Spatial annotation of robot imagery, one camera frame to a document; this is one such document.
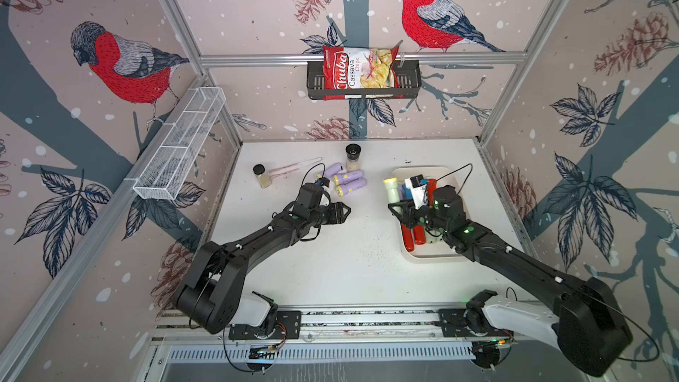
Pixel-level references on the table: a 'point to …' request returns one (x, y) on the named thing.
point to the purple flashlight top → (334, 170)
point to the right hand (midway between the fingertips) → (393, 202)
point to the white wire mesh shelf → (166, 171)
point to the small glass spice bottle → (263, 179)
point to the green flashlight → (392, 190)
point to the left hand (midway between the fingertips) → (350, 206)
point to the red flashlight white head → (431, 186)
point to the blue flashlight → (408, 196)
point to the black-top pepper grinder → (353, 154)
